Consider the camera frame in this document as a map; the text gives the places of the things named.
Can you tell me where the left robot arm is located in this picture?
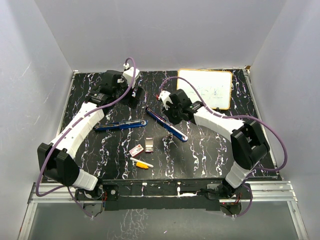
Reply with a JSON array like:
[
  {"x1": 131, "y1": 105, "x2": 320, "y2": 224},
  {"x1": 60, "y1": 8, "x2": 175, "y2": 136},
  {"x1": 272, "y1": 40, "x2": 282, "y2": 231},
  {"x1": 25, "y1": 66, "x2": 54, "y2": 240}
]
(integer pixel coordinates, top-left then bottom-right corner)
[{"x1": 37, "y1": 67, "x2": 142, "y2": 200}]

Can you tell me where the small whiteboard orange frame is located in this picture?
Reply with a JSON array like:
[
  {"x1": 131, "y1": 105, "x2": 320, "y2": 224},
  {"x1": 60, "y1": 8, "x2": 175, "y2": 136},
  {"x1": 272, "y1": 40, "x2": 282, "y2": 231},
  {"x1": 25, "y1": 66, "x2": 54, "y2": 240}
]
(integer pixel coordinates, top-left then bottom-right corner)
[{"x1": 177, "y1": 69, "x2": 233, "y2": 110}]

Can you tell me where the white marker pen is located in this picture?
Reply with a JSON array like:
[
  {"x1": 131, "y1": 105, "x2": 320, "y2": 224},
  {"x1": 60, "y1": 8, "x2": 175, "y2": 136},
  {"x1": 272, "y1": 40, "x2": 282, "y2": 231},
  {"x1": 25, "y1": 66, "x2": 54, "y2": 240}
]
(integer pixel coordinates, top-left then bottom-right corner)
[{"x1": 130, "y1": 157, "x2": 154, "y2": 168}]

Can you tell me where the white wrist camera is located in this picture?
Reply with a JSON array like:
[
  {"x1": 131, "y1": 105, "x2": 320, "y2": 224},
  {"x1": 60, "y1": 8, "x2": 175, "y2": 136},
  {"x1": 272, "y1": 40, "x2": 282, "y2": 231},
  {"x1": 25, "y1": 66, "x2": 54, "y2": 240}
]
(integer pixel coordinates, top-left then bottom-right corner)
[
  {"x1": 122, "y1": 63, "x2": 141, "y2": 89},
  {"x1": 156, "y1": 90, "x2": 173, "y2": 111}
]

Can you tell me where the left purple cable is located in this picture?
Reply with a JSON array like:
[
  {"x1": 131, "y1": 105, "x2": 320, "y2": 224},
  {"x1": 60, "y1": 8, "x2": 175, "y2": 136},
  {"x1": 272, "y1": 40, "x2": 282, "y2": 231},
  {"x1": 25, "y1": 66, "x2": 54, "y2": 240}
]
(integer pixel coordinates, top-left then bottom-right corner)
[{"x1": 35, "y1": 57, "x2": 138, "y2": 220}]

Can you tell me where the purple cable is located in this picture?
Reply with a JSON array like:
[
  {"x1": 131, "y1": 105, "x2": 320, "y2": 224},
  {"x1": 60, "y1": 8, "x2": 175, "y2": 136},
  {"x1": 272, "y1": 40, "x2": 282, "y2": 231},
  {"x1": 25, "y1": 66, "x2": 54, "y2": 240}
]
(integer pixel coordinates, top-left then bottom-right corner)
[
  {"x1": 158, "y1": 76, "x2": 288, "y2": 218},
  {"x1": 35, "y1": 57, "x2": 138, "y2": 220}
]

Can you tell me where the red white staple box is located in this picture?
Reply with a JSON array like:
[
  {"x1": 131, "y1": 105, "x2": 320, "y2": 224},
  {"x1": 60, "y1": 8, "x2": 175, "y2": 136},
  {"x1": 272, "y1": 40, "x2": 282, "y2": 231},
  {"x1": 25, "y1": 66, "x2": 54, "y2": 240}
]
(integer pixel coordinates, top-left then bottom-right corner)
[{"x1": 129, "y1": 144, "x2": 144, "y2": 157}]

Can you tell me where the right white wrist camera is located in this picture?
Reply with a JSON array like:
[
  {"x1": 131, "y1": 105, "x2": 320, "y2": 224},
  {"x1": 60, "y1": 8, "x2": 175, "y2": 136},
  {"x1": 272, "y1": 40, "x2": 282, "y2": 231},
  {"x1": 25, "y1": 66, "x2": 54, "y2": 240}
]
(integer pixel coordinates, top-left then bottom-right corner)
[{"x1": 156, "y1": 90, "x2": 173, "y2": 111}]

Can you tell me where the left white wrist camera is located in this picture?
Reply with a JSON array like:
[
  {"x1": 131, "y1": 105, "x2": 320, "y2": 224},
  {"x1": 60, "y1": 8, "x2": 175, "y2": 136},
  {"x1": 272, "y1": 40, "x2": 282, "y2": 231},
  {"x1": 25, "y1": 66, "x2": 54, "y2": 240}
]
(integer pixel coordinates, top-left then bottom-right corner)
[{"x1": 122, "y1": 63, "x2": 141, "y2": 89}]

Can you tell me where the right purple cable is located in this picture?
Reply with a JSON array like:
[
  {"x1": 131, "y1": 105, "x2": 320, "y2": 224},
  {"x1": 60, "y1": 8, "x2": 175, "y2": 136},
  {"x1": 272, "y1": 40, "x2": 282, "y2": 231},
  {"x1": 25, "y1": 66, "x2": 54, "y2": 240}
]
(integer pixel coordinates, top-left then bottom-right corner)
[{"x1": 158, "y1": 76, "x2": 288, "y2": 218}]

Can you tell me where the staple tray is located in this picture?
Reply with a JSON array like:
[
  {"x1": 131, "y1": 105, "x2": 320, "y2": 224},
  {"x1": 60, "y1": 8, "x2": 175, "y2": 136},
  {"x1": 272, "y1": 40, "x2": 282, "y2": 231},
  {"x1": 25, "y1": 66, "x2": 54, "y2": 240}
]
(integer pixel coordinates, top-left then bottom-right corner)
[{"x1": 145, "y1": 137, "x2": 154, "y2": 153}]

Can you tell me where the yellow marker cap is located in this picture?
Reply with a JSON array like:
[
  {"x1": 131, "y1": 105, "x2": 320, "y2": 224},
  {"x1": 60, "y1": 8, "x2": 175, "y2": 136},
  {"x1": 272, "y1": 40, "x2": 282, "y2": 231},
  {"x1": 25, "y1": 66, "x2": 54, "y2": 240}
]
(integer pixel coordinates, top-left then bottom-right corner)
[{"x1": 136, "y1": 162, "x2": 149, "y2": 170}]

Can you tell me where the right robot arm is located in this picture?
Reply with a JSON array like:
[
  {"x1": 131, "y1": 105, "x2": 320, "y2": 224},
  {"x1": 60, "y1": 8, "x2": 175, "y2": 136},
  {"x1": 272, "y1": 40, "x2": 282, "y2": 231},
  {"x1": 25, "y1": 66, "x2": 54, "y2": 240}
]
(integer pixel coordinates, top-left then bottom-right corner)
[{"x1": 157, "y1": 89, "x2": 270, "y2": 199}]

